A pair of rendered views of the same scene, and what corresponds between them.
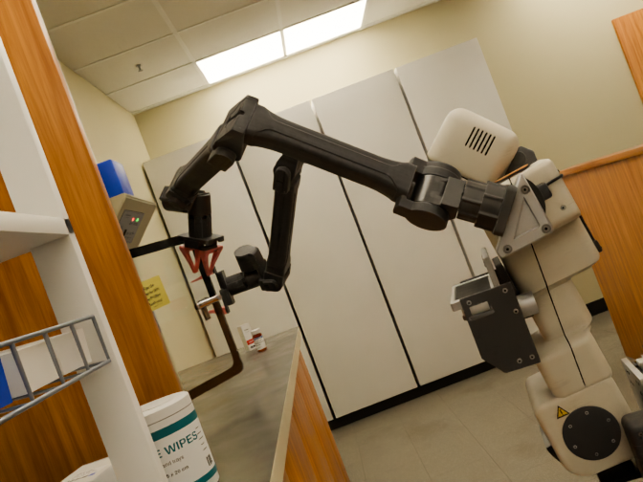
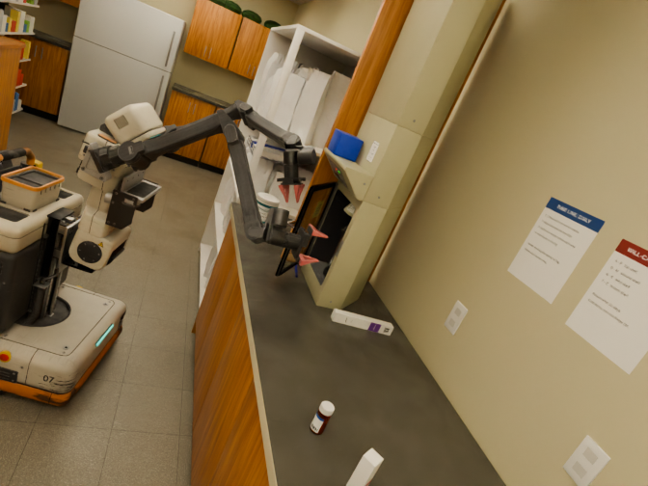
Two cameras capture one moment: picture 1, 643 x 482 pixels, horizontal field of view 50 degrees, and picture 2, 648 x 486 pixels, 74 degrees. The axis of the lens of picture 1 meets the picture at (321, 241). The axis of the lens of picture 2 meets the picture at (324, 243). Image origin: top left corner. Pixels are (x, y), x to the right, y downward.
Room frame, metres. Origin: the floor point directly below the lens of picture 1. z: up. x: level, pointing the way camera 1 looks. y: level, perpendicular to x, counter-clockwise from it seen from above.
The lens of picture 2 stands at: (3.35, -0.16, 1.73)
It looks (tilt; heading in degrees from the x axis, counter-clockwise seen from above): 18 degrees down; 158
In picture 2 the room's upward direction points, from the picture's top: 23 degrees clockwise
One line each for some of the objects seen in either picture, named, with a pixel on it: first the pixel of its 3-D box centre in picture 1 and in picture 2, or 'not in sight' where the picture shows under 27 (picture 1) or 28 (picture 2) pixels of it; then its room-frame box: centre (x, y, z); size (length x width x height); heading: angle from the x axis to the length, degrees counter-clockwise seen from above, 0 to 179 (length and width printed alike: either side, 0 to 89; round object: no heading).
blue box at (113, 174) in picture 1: (103, 186); (345, 145); (1.66, 0.45, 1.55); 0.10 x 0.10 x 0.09; 1
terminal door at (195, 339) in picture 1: (178, 317); (307, 227); (1.72, 0.40, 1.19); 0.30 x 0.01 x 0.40; 145
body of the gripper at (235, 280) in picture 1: (233, 284); (292, 241); (2.00, 0.28, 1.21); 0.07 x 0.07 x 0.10; 1
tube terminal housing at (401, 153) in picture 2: not in sight; (367, 215); (1.75, 0.63, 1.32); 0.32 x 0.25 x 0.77; 1
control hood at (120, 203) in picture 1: (127, 223); (342, 173); (1.75, 0.45, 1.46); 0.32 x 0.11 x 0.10; 1
